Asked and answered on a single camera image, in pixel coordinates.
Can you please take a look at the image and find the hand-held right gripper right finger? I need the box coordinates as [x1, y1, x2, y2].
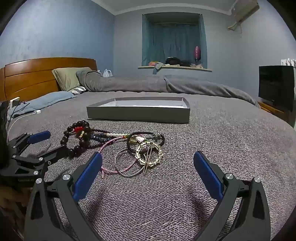
[193, 151, 271, 241]

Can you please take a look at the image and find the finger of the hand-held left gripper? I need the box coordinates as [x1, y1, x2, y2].
[6, 130, 51, 158]
[13, 146, 74, 168]

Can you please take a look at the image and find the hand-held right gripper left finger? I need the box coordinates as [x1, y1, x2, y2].
[24, 152, 103, 241]

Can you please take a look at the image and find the pink cord bracelet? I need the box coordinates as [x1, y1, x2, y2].
[99, 136, 151, 179]

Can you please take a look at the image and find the silver hoop bracelet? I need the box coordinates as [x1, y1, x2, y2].
[115, 148, 148, 178]

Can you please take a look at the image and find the red bead gold chain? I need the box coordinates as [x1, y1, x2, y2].
[73, 126, 86, 139]

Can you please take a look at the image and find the dark bead bracelet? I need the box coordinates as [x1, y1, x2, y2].
[60, 120, 92, 158]

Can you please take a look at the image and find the gold round hair clip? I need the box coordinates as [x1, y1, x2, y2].
[135, 142, 163, 173]

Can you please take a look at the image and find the black hair tie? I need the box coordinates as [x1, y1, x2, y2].
[126, 131, 165, 154]

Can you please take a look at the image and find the grey cardboard tray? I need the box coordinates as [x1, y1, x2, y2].
[87, 97, 190, 124]

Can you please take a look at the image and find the blue pillow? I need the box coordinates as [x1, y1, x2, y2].
[10, 91, 78, 118]

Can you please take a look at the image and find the grey bedspread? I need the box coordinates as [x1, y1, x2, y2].
[7, 89, 293, 241]

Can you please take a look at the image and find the wooden headboard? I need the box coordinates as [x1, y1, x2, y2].
[0, 57, 97, 101]

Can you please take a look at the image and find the olive pillow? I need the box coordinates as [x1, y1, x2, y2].
[52, 67, 93, 91]

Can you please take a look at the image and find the wooden television stand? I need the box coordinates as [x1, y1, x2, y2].
[258, 102, 294, 126]

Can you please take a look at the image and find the grey duvet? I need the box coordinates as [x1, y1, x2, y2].
[76, 70, 259, 107]

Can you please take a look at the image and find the windowsill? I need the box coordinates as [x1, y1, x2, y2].
[138, 65, 212, 72]

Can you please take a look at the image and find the black television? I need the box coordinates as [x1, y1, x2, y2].
[258, 65, 295, 111]

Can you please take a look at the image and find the grey hanging cloth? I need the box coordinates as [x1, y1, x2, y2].
[149, 61, 164, 75]

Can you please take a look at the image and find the dark clothes pile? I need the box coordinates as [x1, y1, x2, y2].
[165, 57, 191, 67]

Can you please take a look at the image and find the teal curtain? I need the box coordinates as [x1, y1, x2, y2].
[142, 13, 207, 67]

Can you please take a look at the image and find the air conditioner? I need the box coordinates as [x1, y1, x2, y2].
[228, 0, 259, 30]

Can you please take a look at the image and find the white cable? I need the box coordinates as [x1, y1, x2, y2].
[7, 110, 41, 139]

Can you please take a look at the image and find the purple bead bracelet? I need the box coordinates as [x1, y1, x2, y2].
[89, 130, 111, 149]

